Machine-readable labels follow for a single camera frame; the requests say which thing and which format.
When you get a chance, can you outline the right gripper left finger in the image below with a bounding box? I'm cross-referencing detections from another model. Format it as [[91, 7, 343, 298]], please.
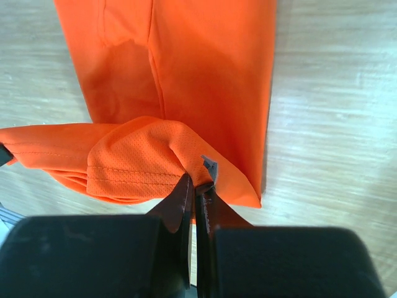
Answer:
[[1, 174, 194, 297]]

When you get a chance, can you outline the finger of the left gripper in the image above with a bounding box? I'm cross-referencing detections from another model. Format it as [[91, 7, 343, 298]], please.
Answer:
[[0, 144, 14, 166]]

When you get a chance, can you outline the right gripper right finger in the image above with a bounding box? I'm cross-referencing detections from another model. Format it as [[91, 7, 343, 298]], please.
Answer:
[[194, 154, 387, 298]]

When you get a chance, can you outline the orange t shirt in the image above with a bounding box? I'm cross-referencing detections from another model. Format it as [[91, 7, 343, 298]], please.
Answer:
[[1, 1, 277, 207]]

